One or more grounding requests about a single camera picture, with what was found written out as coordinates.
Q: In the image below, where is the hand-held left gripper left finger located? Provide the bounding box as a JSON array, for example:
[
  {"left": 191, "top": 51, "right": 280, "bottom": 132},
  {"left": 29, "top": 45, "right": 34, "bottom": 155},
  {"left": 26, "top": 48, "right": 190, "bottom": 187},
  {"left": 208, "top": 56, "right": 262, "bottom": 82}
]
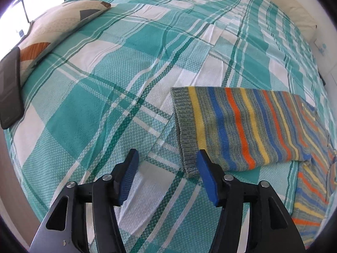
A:
[{"left": 29, "top": 149, "right": 140, "bottom": 253}]

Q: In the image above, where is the teal plaid bedspread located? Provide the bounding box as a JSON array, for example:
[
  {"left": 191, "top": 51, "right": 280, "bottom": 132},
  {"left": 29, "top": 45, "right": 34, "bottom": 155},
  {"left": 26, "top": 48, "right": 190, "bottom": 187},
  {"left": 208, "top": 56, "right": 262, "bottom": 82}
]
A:
[{"left": 4, "top": 0, "right": 329, "bottom": 253}]

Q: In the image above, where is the white wall socket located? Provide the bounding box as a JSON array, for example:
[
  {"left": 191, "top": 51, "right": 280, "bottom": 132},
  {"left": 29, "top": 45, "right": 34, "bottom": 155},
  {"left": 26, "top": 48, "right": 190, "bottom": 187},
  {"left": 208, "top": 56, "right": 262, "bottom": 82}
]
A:
[{"left": 313, "top": 38, "right": 328, "bottom": 56}]

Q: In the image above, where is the white pillow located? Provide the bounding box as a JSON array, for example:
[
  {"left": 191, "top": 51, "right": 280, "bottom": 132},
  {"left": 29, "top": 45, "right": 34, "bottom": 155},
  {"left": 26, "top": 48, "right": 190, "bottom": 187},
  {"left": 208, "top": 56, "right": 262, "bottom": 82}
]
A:
[{"left": 232, "top": 0, "right": 318, "bottom": 40}]

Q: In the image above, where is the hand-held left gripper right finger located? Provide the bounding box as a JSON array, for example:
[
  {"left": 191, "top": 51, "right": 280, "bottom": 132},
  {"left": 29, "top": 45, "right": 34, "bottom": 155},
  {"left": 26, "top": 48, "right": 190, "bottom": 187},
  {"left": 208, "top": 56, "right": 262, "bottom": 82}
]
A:
[{"left": 197, "top": 149, "right": 307, "bottom": 253}]

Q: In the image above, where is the striped knit sweater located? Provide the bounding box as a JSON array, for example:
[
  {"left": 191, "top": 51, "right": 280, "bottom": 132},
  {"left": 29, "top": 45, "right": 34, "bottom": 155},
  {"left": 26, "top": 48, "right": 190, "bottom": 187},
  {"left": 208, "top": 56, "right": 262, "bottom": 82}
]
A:
[{"left": 170, "top": 86, "right": 337, "bottom": 248}]

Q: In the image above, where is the patterned beige pillow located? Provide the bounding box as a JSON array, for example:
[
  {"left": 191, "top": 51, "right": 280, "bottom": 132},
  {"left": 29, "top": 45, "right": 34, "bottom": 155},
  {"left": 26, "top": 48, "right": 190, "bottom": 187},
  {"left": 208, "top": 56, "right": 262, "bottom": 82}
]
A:
[{"left": 20, "top": 0, "right": 111, "bottom": 85}]

